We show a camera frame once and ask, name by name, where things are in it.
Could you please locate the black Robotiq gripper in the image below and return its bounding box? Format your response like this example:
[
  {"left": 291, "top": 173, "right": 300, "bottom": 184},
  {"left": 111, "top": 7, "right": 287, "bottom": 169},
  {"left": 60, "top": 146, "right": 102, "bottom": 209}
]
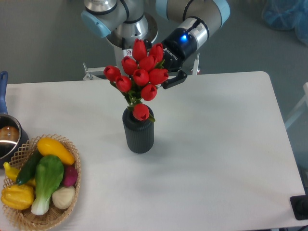
[{"left": 143, "top": 28, "right": 197, "bottom": 90}]

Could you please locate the red tulip bouquet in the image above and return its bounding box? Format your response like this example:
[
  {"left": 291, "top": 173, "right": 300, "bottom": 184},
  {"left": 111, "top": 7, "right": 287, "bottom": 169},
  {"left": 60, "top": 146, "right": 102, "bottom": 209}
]
[{"left": 103, "top": 39, "right": 169, "bottom": 120}]

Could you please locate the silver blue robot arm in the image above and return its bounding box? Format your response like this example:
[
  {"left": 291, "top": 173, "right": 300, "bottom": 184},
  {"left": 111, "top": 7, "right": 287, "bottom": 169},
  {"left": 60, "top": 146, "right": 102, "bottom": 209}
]
[{"left": 81, "top": 0, "right": 230, "bottom": 89}]

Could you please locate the dark ribbed cylindrical vase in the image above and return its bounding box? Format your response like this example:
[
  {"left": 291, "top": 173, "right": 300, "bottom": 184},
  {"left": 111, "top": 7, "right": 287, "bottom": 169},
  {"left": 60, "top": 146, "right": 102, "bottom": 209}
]
[{"left": 122, "top": 106, "right": 154, "bottom": 154}]

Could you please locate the blue plastic bag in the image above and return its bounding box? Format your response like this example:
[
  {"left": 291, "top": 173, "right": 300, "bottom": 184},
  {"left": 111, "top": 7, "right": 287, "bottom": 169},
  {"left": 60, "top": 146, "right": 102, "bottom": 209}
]
[{"left": 261, "top": 0, "right": 308, "bottom": 45}]

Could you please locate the yellow squash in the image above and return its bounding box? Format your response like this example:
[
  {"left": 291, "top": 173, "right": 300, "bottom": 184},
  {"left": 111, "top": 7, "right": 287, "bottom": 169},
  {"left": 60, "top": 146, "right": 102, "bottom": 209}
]
[{"left": 37, "top": 137, "right": 75, "bottom": 166}]

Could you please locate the purple radish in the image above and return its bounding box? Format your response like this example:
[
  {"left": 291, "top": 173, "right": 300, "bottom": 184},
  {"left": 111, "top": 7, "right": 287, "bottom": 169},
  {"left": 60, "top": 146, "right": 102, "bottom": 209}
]
[{"left": 63, "top": 166, "right": 78, "bottom": 187}]

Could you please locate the green bok choy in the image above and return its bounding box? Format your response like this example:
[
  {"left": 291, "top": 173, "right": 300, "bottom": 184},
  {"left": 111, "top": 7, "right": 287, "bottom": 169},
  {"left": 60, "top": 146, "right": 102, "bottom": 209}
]
[{"left": 31, "top": 155, "right": 64, "bottom": 216}]

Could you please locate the white garlic bulb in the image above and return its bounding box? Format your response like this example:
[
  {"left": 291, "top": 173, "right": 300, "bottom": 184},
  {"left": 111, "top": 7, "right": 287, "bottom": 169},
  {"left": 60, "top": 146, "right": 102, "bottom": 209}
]
[{"left": 52, "top": 186, "right": 75, "bottom": 209}]

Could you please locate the dark green cucumber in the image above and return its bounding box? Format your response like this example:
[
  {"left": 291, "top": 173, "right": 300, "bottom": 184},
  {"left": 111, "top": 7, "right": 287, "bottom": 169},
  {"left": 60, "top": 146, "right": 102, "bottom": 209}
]
[{"left": 15, "top": 149, "right": 43, "bottom": 185}]

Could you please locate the small yellow gourd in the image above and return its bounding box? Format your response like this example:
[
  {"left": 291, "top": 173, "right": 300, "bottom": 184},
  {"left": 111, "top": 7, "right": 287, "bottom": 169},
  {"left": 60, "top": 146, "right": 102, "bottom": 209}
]
[{"left": 3, "top": 162, "right": 36, "bottom": 187}]

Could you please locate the black device at edge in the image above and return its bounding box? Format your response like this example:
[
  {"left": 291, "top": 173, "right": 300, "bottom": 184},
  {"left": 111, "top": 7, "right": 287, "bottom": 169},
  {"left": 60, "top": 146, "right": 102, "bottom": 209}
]
[{"left": 290, "top": 195, "right": 308, "bottom": 220}]

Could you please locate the yellow bell pepper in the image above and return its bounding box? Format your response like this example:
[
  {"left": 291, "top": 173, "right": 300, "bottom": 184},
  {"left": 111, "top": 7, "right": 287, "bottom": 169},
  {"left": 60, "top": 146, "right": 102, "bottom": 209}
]
[{"left": 0, "top": 184, "right": 34, "bottom": 210}]

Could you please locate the woven wicker basket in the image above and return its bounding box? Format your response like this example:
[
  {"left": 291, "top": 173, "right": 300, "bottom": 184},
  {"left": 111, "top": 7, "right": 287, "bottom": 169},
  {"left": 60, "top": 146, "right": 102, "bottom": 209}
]
[{"left": 0, "top": 134, "right": 81, "bottom": 231}]

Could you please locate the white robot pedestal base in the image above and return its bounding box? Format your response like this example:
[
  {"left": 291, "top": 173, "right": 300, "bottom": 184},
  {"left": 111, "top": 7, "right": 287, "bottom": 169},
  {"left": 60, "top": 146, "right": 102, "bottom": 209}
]
[{"left": 82, "top": 13, "right": 202, "bottom": 81}]

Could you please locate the white frame at right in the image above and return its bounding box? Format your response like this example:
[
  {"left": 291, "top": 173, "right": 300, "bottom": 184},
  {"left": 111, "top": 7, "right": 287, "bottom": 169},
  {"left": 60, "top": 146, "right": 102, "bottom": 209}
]
[{"left": 284, "top": 82, "right": 308, "bottom": 129}]

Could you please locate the blue handled saucepan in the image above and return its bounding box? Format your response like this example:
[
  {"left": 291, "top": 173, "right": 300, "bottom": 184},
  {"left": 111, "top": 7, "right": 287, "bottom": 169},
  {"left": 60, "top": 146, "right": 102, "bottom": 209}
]
[{"left": 0, "top": 71, "right": 28, "bottom": 169}]

